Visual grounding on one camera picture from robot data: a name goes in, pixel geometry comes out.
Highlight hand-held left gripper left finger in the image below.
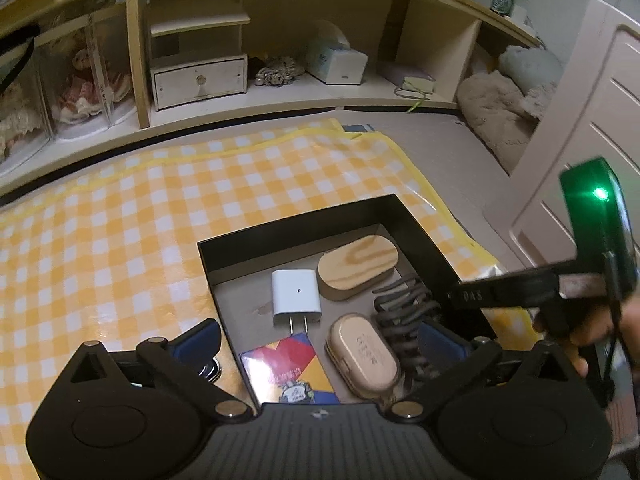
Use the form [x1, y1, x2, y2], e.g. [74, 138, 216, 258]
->
[67, 319, 251, 420]

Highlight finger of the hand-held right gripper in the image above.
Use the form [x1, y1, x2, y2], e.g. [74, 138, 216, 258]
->
[447, 260, 563, 309]

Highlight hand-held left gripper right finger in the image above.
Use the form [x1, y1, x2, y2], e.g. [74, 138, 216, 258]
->
[390, 321, 577, 422]

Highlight dark shoelace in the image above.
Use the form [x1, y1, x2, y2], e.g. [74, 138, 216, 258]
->
[372, 275, 445, 392]

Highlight beige earbud case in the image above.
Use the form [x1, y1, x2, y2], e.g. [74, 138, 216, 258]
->
[325, 312, 403, 401]

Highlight black cardboard box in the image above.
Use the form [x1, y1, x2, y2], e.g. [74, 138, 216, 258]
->
[196, 192, 501, 406]

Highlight colourful card box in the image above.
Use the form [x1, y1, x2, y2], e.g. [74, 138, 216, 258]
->
[239, 332, 341, 405]

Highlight white charger plug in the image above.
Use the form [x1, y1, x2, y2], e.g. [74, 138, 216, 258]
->
[271, 269, 323, 335]

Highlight oval wooden box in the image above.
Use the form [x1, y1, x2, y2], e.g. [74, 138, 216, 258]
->
[317, 235, 401, 302]

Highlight person's right hand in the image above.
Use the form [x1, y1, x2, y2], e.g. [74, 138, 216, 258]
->
[531, 304, 625, 378]

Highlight white door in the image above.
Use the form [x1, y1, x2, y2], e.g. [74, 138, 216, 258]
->
[482, 0, 640, 281]

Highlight yellow checkered mat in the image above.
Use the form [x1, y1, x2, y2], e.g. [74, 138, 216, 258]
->
[0, 119, 501, 480]

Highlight grey plush cushions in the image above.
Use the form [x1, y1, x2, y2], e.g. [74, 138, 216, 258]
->
[457, 70, 556, 171]

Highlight pale grey plush pillow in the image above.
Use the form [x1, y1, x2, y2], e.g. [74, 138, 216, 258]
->
[500, 45, 565, 92]

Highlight blue-edged mat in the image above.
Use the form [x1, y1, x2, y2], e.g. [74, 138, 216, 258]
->
[342, 121, 382, 140]

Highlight notebook with green ribbon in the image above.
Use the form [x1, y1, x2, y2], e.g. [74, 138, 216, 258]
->
[385, 62, 437, 113]

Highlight small white drawer unit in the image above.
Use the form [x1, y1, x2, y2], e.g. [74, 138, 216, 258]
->
[146, 2, 251, 111]

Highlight doll in pink dress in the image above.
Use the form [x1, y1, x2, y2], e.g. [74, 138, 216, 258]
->
[54, 30, 132, 127]

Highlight white tissue box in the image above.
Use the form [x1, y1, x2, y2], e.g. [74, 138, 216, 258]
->
[305, 20, 368, 86]

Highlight doll in cream dress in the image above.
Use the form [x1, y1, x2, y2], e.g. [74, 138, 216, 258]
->
[0, 80, 43, 162]

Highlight wooden headboard shelf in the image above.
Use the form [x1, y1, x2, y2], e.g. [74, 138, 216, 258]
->
[0, 0, 546, 201]

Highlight beaded cord bundle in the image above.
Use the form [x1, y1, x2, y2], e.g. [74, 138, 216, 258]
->
[255, 55, 306, 88]

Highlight black bag strap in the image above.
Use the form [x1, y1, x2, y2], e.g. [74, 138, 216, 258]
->
[0, 24, 39, 92]

